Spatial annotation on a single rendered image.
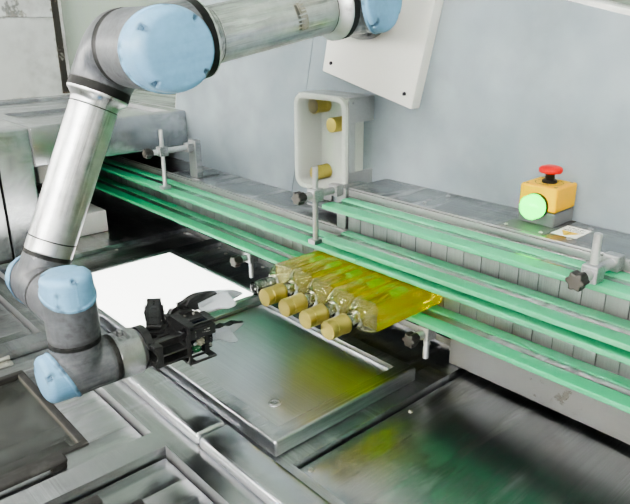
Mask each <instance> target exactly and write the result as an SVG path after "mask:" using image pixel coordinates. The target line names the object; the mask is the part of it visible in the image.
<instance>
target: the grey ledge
mask: <svg viewBox="0 0 630 504"><path fill-rule="evenodd" d="M449 363H451V364H453V365H456V366H458V367H460V368H462V369H464V370H467V371H469V372H471V373H473V374H475V375H478V376H480V377H482V378H484V379H486V380H489V381H491V382H493V383H495V384H497V385H500V386H502V387H504V388H506V389H508V390H511V391H513V392H515V393H517V394H519V395H522V396H524V397H526V398H528V399H530V400H532V401H535V402H537V403H539V404H541V405H543V406H546V407H548V408H550V409H552V410H554V411H557V412H559V413H561V414H563V415H565V416H568V417H570V418H572V419H574V420H576V421H579V422H581V423H583V424H585V425H587V426H590V427H592V428H594V429H596V430H598V431H601V432H603V433H605V434H607V435H609V436H611V437H614V438H616V439H618V440H620V441H622V442H625V443H627V444H629V445H630V414H629V413H627V412H624V411H622V410H620V409H617V408H615V407H612V406H610V405H608V404H605V403H603V402H601V401H598V400H596V399H594V398H591V397H589V396H586V395H584V394H582V393H579V392H577V391H575V390H572V389H570V388H567V387H565V386H563V385H560V384H558V383H556V382H553V381H551V380H549V379H546V378H544V377H541V376H539V375H537V374H534V373H532V372H530V371H527V370H525V369H522V368H520V367H518V366H515V365H513V364H511V363H508V362H506V361H504V360H501V359H499V358H496V357H494V356H492V355H489V354H487V353H485V352H482V351H480V350H477V349H475V348H473V347H470V346H468V345H466V344H463V343H461V342H459V341H456V340H454V339H451V342H450V355H449Z"/></svg>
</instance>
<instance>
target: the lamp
mask: <svg viewBox="0 0 630 504"><path fill-rule="evenodd" d="M519 210H520V213H521V214H522V215H523V216H524V217H525V218H526V219H529V220H534V219H539V218H541V217H543V216H545V215H546V213H547V211H548V201H547V199H546V198H545V197H544V196H543V195H542V194H540V193H531V194H529V195H527V196H525V197H523V198H522V199H521V201H520V204H519Z"/></svg>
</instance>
